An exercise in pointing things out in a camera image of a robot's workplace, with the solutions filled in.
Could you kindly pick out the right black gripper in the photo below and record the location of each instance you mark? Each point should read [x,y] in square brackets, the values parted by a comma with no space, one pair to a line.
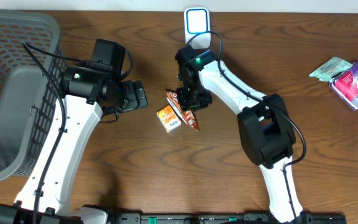
[186,104]

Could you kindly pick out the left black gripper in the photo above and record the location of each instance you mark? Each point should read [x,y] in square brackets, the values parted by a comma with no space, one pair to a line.
[134,94]

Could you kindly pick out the red brown snack bar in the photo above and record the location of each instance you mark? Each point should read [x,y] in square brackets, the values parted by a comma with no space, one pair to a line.
[187,116]

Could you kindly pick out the orange tissue pack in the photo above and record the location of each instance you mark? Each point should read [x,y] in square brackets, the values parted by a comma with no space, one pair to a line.
[168,118]

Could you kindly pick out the teal wet wipes pack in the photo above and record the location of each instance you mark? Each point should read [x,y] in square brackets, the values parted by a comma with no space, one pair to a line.
[330,69]

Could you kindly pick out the purple sanitary pad pack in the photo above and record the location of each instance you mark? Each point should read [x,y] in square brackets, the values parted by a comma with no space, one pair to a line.
[345,86]

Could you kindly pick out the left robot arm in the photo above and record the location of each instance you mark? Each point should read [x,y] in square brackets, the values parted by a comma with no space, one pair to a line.
[86,93]

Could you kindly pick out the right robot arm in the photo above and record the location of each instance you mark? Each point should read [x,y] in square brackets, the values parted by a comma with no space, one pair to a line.
[266,132]

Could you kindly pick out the white barcode scanner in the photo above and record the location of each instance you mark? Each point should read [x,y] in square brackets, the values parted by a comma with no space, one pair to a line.
[197,27]

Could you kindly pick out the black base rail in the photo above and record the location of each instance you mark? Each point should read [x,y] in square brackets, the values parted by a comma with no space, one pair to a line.
[259,217]

